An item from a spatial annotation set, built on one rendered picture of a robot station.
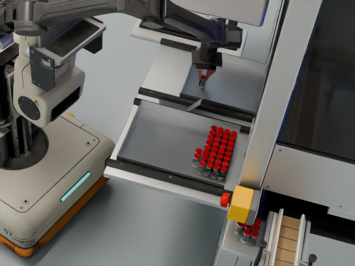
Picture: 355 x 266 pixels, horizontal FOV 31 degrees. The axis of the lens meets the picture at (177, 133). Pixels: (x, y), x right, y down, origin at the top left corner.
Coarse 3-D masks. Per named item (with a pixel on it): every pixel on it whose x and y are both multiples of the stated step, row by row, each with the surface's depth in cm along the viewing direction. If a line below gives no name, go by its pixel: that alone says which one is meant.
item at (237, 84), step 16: (224, 64) 236; (240, 64) 237; (256, 64) 235; (192, 80) 228; (208, 80) 229; (224, 80) 230; (240, 80) 231; (256, 80) 232; (192, 96) 218; (208, 96) 224; (224, 96) 225; (240, 96) 226; (256, 96) 226
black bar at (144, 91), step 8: (144, 88) 220; (152, 96) 220; (160, 96) 219; (168, 96) 219; (176, 96) 219; (184, 104) 219; (200, 104) 218; (208, 104) 218; (216, 112) 218; (224, 112) 217; (232, 112) 217; (240, 112) 217; (248, 120) 217
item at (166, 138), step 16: (144, 112) 215; (160, 112) 216; (176, 112) 214; (144, 128) 210; (160, 128) 211; (176, 128) 212; (192, 128) 212; (208, 128) 213; (224, 128) 213; (128, 144) 205; (144, 144) 205; (160, 144) 206; (176, 144) 207; (192, 144) 208; (128, 160) 197; (144, 160) 201; (160, 160) 201; (176, 160) 202; (192, 160) 203; (192, 176) 194
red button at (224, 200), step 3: (222, 195) 178; (225, 195) 178; (228, 195) 178; (222, 198) 178; (225, 198) 177; (228, 198) 177; (222, 201) 177; (225, 201) 177; (228, 201) 179; (222, 204) 178; (225, 204) 178; (225, 207) 179
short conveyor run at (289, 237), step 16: (272, 224) 183; (288, 224) 184; (304, 224) 184; (272, 240) 180; (288, 240) 180; (304, 240) 181; (256, 256) 176; (272, 256) 172; (288, 256) 177; (304, 256) 177
